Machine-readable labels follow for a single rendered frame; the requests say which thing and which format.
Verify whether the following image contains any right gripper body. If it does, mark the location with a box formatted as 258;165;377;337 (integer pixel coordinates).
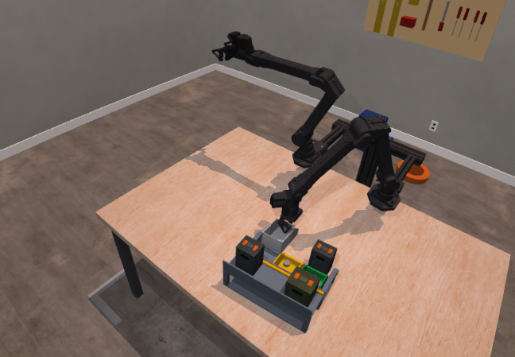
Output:
219;45;238;60

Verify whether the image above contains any green open bin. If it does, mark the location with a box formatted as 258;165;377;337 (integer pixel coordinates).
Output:
302;265;328;288

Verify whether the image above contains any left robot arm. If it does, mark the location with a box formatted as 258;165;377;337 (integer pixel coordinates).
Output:
270;115;401;216

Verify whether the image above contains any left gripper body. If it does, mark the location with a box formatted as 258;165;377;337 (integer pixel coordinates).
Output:
278;205;303;226

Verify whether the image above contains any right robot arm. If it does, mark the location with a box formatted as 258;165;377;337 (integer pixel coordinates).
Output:
227;31;345;164

